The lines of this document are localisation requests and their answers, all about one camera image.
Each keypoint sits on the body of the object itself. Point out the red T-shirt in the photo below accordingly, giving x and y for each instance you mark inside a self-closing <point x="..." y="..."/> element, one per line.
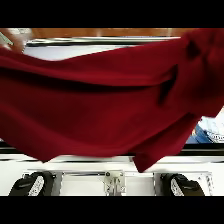
<point x="100" y="110"/>

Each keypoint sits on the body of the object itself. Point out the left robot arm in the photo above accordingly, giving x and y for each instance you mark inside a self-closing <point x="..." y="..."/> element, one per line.
<point x="26" y="185"/>

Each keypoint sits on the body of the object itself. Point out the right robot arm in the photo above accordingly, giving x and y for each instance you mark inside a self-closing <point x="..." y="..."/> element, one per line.
<point x="186" y="186"/>

